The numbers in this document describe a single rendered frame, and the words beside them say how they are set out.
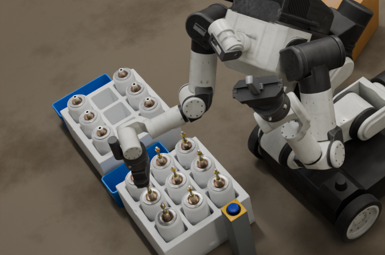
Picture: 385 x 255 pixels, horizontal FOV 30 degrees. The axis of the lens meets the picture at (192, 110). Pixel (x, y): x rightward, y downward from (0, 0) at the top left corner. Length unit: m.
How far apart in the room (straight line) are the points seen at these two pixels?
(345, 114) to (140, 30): 1.44
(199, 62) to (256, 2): 0.31
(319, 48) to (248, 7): 0.28
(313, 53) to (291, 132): 0.23
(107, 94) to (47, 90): 0.45
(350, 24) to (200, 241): 1.00
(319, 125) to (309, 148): 0.10
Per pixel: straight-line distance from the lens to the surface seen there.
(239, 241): 2.68
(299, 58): 1.99
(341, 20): 2.42
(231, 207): 2.56
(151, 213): 2.76
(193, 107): 2.38
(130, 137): 2.45
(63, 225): 3.11
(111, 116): 3.23
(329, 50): 2.04
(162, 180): 2.87
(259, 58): 2.12
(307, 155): 2.01
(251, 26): 2.17
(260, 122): 1.88
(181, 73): 3.51
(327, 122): 2.07
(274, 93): 1.71
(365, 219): 2.81
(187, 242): 2.73
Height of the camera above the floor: 2.44
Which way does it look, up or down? 47 degrees down
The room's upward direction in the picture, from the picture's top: 15 degrees counter-clockwise
